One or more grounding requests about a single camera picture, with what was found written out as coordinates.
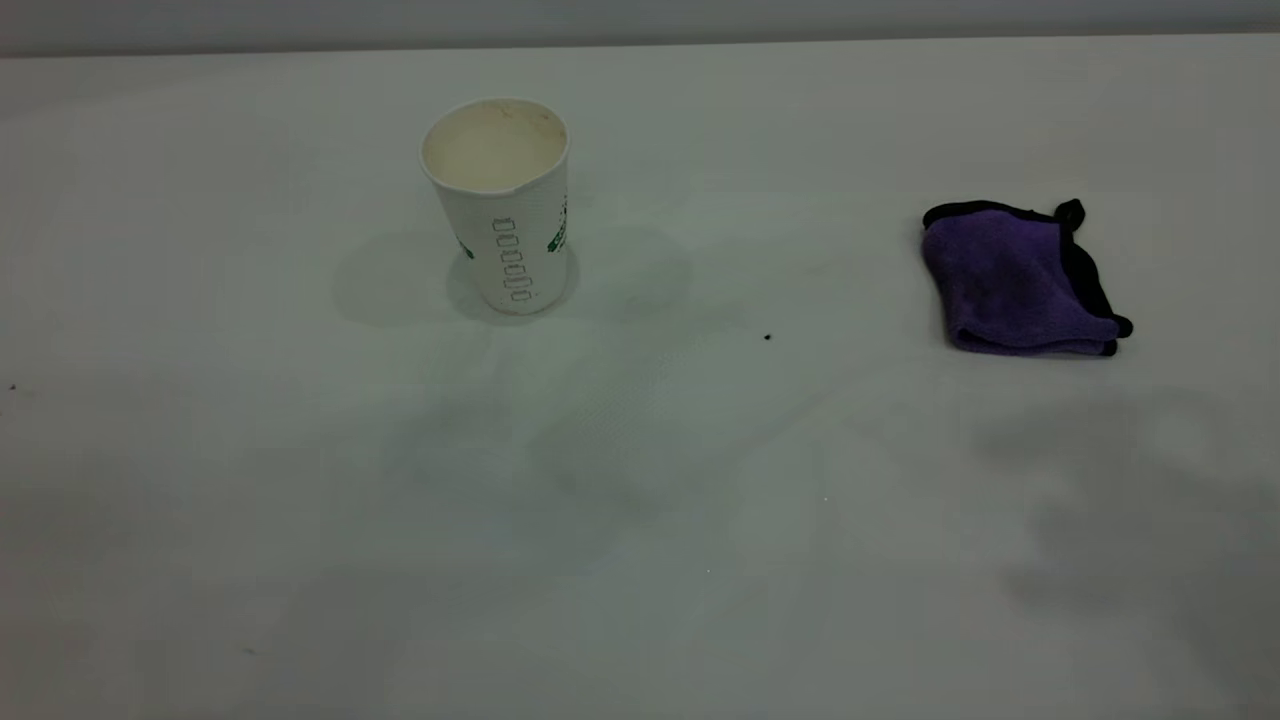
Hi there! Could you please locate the purple cloth with black trim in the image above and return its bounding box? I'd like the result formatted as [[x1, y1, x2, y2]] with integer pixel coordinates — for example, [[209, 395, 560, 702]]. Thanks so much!
[[921, 198, 1134, 358]]

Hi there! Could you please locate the white Coffee Star paper cup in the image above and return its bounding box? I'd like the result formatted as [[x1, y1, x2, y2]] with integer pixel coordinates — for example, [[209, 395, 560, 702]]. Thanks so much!
[[419, 97, 572, 317]]

